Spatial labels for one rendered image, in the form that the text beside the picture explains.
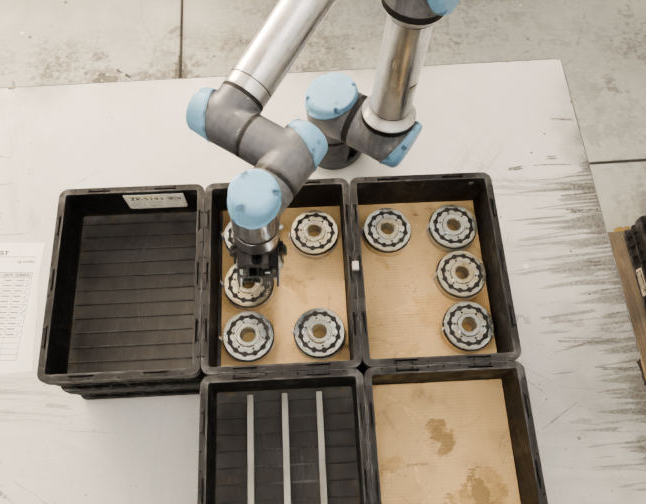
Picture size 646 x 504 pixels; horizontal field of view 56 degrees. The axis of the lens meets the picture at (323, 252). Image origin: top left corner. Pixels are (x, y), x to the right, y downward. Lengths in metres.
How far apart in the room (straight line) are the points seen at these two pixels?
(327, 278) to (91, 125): 0.78
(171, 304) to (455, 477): 0.66
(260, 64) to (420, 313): 0.61
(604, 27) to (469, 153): 1.51
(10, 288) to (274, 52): 0.90
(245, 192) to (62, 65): 2.05
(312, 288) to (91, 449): 0.58
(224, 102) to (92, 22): 2.02
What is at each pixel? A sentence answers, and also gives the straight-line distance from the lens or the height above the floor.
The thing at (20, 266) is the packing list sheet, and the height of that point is 0.70.
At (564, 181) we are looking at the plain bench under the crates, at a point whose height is 0.70.
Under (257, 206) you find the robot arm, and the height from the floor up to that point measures 1.30.
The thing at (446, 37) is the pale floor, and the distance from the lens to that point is 2.80.
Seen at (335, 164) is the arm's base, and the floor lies 0.75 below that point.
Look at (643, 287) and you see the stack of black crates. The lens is 2.25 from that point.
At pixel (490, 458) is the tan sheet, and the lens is 1.27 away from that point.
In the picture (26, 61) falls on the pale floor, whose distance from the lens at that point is 2.92.
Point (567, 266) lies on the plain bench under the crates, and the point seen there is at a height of 0.70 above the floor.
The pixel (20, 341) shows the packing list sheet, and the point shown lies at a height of 0.70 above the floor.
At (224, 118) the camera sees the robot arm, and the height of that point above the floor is 1.28.
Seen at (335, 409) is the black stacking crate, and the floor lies 0.83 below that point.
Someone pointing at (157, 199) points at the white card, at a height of 0.90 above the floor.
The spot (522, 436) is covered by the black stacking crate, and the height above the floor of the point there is 0.90.
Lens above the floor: 2.06
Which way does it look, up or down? 68 degrees down
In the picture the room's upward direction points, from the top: 1 degrees clockwise
